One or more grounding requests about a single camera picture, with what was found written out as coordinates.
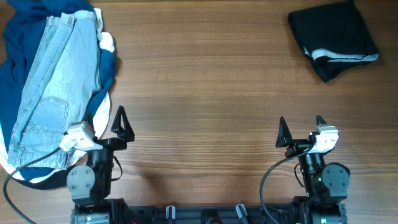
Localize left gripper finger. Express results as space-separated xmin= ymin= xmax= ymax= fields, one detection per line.
xmin=111 ymin=105 xmax=135 ymax=142
xmin=83 ymin=113 xmax=94 ymax=129

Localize black shorts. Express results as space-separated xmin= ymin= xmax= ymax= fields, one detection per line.
xmin=287 ymin=1 xmax=380 ymax=83

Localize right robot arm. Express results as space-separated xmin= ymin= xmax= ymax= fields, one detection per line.
xmin=275 ymin=115 xmax=350 ymax=224

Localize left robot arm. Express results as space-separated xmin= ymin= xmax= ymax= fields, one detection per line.
xmin=63 ymin=106 xmax=139 ymax=223

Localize light blue denim jeans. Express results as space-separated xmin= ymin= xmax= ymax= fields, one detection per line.
xmin=7 ymin=11 xmax=101 ymax=169

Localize black garment bottom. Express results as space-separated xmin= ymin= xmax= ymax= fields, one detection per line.
xmin=12 ymin=169 xmax=70 ymax=190

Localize blue shirt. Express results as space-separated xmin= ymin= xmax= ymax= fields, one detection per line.
xmin=0 ymin=0 xmax=118 ymax=182

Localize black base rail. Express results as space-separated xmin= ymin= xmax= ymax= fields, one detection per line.
xmin=71 ymin=203 xmax=348 ymax=224

